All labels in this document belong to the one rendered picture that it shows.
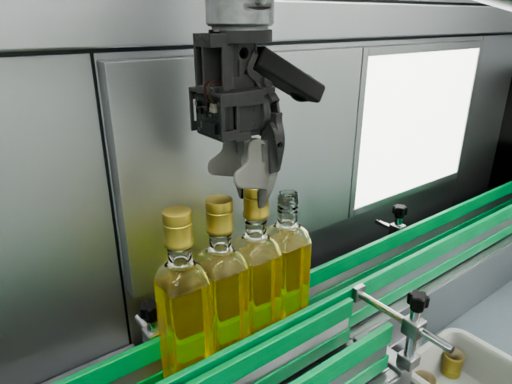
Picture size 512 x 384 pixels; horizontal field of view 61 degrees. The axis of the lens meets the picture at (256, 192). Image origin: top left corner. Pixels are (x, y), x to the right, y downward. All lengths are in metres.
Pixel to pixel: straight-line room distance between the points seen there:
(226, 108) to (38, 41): 0.22
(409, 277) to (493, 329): 0.29
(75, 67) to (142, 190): 0.18
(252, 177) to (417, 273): 0.47
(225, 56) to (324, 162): 0.39
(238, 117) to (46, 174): 0.26
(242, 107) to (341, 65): 0.35
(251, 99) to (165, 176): 0.20
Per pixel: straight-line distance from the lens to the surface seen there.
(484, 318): 1.12
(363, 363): 0.67
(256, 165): 0.52
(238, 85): 0.50
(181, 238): 0.51
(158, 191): 0.63
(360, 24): 0.85
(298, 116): 0.75
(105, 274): 0.69
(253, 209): 0.56
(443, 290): 0.97
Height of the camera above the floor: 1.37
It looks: 22 degrees down
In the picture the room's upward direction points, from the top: straight up
